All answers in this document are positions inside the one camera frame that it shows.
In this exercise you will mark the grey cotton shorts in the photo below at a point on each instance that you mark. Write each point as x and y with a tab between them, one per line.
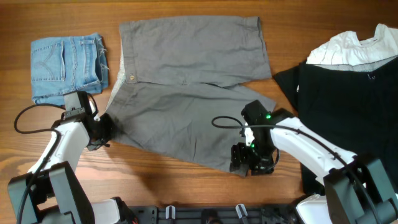
177	74

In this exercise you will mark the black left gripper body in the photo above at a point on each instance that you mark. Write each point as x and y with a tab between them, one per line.
106	128

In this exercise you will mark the folded blue denim shorts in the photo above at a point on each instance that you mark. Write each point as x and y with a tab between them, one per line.
61	65

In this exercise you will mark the black t-shirt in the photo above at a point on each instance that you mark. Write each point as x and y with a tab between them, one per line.
356	111

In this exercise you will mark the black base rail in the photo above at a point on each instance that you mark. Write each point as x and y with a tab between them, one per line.
238	214

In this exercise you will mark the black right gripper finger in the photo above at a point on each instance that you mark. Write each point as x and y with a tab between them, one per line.
241	166
239	150

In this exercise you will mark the white garment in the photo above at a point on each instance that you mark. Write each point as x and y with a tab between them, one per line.
346	49

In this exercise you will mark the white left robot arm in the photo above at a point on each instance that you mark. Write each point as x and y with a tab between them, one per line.
50	191

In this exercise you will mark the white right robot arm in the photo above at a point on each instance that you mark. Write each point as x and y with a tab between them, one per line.
356	187

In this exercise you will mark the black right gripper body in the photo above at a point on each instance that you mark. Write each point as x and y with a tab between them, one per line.
262	155

